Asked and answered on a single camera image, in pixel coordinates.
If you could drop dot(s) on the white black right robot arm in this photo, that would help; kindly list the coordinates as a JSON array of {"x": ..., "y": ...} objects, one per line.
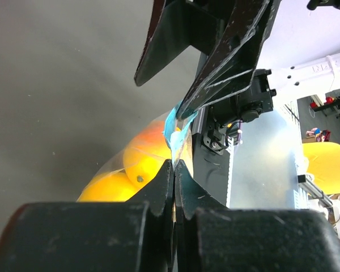
[{"x": 300, "y": 58}]

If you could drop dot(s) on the yellow fake lemon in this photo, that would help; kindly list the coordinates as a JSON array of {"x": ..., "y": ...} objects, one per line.
[{"x": 145, "y": 154}]

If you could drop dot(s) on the yellow plastic chair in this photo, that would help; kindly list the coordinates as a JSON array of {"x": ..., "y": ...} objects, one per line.
[{"x": 324, "y": 164}]

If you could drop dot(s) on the clear zip top bag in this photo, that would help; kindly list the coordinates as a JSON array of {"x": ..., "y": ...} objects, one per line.
[{"x": 177, "y": 136}]

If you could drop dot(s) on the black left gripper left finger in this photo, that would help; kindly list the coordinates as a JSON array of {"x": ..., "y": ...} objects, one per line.
[{"x": 135, "y": 235}]

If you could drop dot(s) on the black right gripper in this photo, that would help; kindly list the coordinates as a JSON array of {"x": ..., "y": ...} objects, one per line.
[{"x": 230, "y": 33}]

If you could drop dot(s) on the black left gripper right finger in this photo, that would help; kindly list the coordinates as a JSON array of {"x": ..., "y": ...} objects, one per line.
[{"x": 211, "y": 237}]

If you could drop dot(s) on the yellow fake corn cob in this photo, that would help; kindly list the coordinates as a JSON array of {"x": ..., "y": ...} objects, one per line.
[{"x": 108, "y": 187}]

